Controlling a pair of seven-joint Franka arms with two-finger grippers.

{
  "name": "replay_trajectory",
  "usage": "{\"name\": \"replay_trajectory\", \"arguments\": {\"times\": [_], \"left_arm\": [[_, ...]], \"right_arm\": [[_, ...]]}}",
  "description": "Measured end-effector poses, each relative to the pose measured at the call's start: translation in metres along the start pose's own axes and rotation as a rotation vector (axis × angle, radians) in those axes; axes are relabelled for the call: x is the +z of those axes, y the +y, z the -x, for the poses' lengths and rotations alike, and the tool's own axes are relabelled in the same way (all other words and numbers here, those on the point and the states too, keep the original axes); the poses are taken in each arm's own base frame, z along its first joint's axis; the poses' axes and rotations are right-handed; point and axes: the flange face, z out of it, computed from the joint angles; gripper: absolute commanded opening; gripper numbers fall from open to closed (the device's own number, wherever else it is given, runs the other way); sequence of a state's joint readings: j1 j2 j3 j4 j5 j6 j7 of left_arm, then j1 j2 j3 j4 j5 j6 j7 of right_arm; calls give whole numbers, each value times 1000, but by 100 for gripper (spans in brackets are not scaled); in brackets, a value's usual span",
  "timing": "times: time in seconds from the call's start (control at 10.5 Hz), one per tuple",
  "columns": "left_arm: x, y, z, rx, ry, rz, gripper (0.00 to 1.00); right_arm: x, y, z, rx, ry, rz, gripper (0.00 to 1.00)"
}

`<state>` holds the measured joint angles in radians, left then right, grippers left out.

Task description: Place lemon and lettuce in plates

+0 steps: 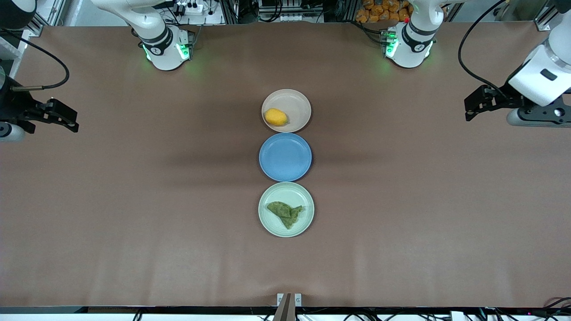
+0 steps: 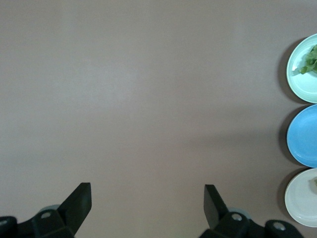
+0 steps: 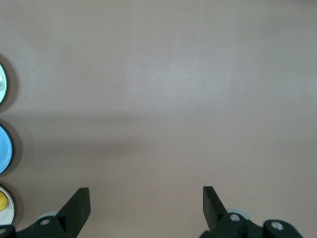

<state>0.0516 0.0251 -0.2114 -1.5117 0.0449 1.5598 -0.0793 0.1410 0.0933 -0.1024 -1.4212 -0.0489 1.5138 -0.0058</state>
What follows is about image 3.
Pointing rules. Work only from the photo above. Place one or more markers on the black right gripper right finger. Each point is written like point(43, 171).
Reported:
point(218, 218)

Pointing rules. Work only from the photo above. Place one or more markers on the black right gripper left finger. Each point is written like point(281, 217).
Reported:
point(71, 218)

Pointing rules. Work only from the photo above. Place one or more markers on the yellow lemon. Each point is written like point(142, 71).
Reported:
point(2, 202)

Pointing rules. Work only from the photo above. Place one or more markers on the pink round plate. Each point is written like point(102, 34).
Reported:
point(8, 213)

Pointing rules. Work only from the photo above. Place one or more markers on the blue round plate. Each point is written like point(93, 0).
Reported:
point(5, 148)

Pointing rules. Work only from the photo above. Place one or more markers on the green round plate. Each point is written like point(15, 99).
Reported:
point(3, 91)

